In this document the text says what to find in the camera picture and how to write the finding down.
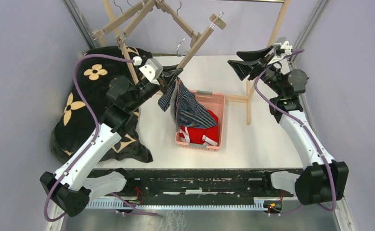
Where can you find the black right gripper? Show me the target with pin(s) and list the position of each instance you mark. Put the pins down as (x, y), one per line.
(254, 60)

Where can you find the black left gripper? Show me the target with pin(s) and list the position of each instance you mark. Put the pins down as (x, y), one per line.
(170, 74)

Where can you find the dark striped boxer shorts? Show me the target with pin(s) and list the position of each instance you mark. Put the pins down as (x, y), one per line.
(186, 111)

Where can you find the wooden hanger holding striped boxers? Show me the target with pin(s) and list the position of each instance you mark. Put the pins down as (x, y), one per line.
(216, 21)

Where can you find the pink perforated plastic basket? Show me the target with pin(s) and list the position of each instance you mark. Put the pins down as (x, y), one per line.
(215, 102)

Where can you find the red printed underwear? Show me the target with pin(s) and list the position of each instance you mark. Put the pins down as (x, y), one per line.
(202, 136)

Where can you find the wooden clip hanger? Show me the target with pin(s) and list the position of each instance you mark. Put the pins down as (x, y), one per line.
(124, 24)
(136, 14)

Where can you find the wooden hanger holding red underwear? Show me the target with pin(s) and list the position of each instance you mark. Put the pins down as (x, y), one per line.
(163, 6)

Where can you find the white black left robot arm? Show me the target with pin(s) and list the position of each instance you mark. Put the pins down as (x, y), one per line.
(70, 186)

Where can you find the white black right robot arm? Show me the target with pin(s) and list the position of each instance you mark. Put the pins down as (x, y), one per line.
(323, 179)

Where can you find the empty wooden clip hanger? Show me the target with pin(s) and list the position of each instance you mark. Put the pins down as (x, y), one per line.
(124, 24)

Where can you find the black beige flower blanket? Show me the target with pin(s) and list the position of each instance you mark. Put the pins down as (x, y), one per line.
(77, 124)

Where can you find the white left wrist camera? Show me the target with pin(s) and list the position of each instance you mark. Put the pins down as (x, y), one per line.
(151, 67)

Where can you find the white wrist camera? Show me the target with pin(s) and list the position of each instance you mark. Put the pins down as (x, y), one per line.
(151, 67)
(281, 49)

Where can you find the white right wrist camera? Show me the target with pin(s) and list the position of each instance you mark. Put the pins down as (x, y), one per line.
(281, 49)

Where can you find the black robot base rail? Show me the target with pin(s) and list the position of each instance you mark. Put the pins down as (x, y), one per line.
(153, 190)

